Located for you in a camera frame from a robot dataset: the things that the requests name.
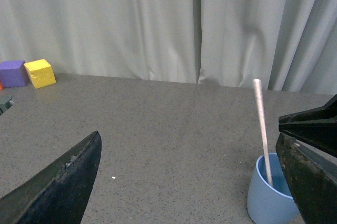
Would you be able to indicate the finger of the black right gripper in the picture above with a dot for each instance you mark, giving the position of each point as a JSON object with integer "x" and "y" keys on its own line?
{"x": 311, "y": 179}

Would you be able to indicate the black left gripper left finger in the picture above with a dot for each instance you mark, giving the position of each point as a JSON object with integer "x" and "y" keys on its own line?
{"x": 60, "y": 192}

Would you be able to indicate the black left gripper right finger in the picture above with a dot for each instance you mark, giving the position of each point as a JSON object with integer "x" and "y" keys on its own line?
{"x": 315, "y": 127}

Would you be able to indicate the white chopstick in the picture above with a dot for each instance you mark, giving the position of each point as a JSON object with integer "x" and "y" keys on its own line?
{"x": 260, "y": 110}

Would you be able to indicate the light blue cup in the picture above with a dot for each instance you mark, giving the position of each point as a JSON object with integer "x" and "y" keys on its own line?
{"x": 270, "y": 204}

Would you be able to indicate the dark green object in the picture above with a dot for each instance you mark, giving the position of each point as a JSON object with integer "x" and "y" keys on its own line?
{"x": 5, "y": 103}

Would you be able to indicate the yellow foam cube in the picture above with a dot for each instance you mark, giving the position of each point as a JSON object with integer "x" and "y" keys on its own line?
{"x": 40, "y": 73}

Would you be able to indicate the purple foam cube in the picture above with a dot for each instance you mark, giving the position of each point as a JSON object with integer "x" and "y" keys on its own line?
{"x": 13, "y": 74}

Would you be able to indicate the grey curtain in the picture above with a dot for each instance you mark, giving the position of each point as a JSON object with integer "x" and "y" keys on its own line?
{"x": 289, "y": 45}

